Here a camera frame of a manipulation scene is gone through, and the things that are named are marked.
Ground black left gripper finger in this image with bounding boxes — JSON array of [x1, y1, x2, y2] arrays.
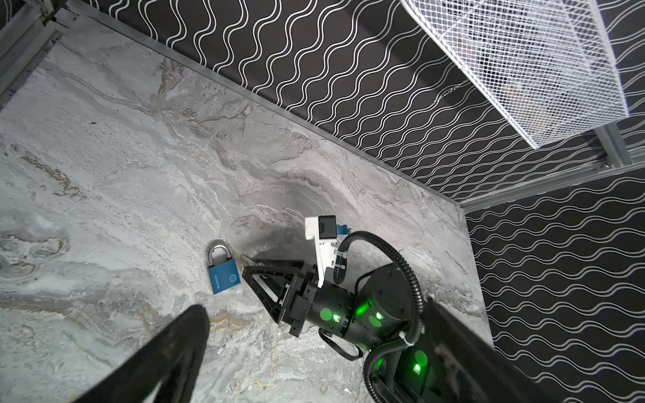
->
[[77, 305, 210, 402]]

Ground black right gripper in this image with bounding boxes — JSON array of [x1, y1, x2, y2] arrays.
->
[[242, 260, 371, 350]]

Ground blue padlock with key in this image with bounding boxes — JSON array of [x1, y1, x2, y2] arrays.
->
[[207, 239, 242, 295]]

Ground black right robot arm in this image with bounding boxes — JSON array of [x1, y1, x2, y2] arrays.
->
[[243, 260, 552, 402]]

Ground black corrugated cable conduit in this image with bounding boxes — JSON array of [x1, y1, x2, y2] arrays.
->
[[332, 230, 427, 403]]

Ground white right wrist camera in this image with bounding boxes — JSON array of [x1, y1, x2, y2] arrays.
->
[[305, 215, 351, 289]]

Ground white wire mesh basket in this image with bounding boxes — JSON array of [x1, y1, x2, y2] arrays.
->
[[402, 0, 629, 149]]

